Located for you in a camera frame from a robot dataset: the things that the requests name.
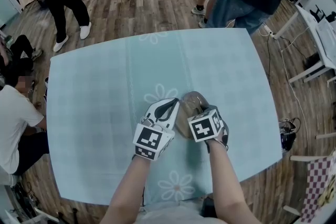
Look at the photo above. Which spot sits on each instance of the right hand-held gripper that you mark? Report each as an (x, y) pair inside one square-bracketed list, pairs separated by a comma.
[(203, 127)]

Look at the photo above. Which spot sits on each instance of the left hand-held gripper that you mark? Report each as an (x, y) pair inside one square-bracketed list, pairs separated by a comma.
[(149, 139)]

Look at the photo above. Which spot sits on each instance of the beige glasses case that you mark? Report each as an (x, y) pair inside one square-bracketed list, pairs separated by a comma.
[(182, 118)]

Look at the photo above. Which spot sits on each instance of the person's right forearm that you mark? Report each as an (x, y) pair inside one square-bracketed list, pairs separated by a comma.
[(225, 178)]

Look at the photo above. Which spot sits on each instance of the person's left forearm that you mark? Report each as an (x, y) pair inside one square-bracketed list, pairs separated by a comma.
[(126, 191)]

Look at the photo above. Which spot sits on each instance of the light blue floral tablecloth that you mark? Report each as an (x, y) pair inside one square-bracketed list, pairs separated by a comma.
[(92, 112)]

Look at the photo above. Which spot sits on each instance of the black basin of gear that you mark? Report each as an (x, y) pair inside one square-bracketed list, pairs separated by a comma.
[(287, 136)]

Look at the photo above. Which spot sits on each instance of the person's light shirt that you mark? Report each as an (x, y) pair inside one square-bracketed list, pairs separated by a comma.
[(170, 213)]

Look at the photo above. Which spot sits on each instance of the white power strip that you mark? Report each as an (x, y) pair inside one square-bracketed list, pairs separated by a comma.
[(267, 30)]

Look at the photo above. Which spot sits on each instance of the table with checked cloth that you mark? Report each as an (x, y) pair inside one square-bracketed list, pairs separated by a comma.
[(317, 181)]

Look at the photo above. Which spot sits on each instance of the beige bags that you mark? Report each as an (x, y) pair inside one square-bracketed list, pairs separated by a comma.
[(328, 192)]

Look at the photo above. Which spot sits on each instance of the long white table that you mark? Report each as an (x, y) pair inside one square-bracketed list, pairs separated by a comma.
[(307, 18)]

